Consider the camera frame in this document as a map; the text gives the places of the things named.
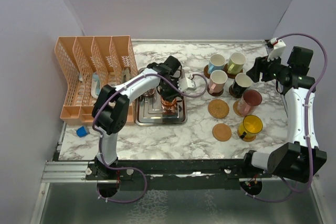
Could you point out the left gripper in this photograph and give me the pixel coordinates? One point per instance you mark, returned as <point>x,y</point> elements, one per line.
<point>171,97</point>

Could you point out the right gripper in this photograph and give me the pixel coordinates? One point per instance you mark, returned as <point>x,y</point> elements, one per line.
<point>261,64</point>

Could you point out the black mug white inside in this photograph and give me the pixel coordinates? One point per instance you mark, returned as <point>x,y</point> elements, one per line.
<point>241,83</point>

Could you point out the orange mug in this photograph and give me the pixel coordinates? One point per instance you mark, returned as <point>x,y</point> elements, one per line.
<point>170,108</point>

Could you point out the lilac mug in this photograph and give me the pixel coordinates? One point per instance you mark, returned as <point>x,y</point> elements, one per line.
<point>149,93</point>

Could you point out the pale yellow mug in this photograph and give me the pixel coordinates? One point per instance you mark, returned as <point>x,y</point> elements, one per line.
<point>236,63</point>

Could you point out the dusty pink mug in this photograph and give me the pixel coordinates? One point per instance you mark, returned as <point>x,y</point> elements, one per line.
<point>249,101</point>

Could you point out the white mug pink handle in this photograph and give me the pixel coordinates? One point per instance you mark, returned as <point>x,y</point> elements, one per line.
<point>217,80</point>

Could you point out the light blue mug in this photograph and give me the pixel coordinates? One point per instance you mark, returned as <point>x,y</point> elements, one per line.
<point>216,62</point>

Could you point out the dark walnut coaster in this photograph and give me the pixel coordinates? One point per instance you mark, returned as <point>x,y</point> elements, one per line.
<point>215,94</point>

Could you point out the brown ringed wooden coaster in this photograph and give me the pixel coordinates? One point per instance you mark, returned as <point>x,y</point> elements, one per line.
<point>205,72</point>

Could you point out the woven rattan coaster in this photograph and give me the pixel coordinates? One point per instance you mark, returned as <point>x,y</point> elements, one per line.
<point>218,108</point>
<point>236,110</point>

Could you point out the light wood round coaster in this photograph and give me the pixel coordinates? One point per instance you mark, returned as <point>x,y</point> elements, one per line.
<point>222,132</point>

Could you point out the light wood grooved coaster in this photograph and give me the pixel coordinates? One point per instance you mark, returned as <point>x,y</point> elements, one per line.
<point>246,136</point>

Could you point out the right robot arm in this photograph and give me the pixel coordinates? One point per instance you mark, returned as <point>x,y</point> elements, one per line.
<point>300,157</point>

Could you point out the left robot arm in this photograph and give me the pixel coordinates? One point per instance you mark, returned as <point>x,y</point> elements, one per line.
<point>110,111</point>

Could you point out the stainless steel tray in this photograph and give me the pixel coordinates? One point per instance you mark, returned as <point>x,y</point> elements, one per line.
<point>148,110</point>

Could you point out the grey stapler in organizer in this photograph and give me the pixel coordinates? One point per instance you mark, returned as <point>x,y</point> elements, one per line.
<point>126,75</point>

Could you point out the blue white package in organizer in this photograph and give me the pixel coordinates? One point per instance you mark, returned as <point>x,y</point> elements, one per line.
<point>95,85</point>

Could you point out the peach plastic file organizer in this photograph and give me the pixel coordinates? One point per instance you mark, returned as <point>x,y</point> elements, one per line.
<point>79,57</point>

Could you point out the small blue object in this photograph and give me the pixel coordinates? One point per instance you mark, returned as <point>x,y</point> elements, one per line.
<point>82,131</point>

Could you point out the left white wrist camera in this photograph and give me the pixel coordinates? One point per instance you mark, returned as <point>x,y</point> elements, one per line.
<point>186,84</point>

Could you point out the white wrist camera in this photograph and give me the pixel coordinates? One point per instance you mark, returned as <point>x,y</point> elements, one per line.
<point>277,48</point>
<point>186,84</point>

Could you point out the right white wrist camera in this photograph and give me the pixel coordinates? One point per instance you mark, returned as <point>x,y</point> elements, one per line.
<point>277,48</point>

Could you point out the black front mounting rail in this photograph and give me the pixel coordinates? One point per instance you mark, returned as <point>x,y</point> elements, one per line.
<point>176,174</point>

